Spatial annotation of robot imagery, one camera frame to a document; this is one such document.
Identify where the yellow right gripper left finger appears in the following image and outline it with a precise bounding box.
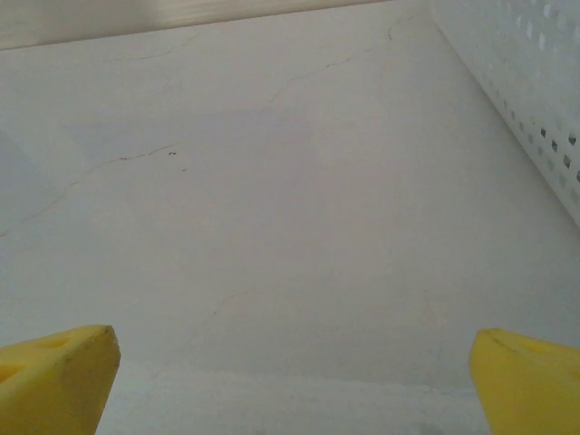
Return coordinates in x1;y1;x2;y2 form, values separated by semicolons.
0;324;122;435

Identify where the white perforated plastic basket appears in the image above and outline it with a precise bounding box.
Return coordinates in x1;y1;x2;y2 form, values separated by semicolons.
430;0;580;214

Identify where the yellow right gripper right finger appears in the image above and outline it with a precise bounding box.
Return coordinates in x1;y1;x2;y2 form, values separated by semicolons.
468;328;580;435

